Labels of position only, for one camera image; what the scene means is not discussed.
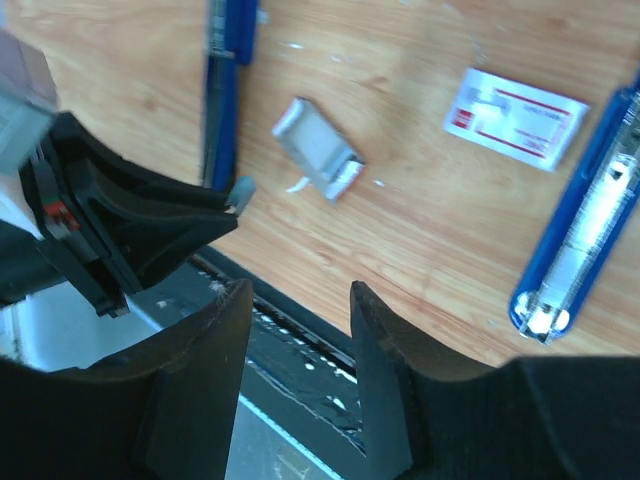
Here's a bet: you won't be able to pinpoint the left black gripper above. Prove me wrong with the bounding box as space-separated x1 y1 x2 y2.
20 112 238 318

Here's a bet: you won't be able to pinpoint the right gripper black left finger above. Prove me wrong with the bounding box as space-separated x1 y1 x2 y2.
1 280 253 479

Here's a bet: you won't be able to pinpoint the red staple box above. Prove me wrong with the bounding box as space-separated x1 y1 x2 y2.
442 68 590 172

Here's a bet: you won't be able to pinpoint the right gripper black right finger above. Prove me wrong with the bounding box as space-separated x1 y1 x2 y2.
350 281 639 479

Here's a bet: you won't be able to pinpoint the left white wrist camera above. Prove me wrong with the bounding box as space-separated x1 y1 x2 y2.
1 29 59 174

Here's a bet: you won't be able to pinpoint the silver staple strip piece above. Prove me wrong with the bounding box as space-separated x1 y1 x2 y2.
227 176 257 216

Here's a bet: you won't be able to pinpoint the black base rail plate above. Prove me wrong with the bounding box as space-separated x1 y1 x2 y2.
184 252 369 480

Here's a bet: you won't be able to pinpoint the silver staple strips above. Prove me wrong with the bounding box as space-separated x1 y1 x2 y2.
272 97 366 205

